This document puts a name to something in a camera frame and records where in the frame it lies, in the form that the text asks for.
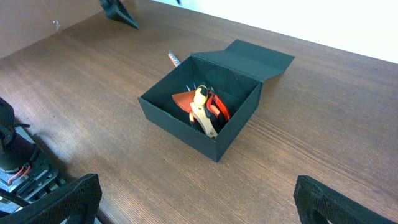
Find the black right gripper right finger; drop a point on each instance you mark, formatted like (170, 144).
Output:
(317, 203)

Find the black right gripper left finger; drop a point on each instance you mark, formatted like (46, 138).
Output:
(76, 202)

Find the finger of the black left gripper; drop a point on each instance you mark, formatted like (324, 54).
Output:
(115, 10)

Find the orange socket bit rail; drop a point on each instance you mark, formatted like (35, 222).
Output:
(174, 59)

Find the orange scraper wooden handle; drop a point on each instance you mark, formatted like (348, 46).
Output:
(195, 108)

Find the yellow black stubby screwdriver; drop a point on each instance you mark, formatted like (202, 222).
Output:
(201, 95)

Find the small red diagonal cutters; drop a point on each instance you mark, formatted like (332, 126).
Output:
(216, 106)

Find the black storage box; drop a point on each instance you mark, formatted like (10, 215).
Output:
(237, 74)

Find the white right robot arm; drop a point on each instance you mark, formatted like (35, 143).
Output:
(30, 182)

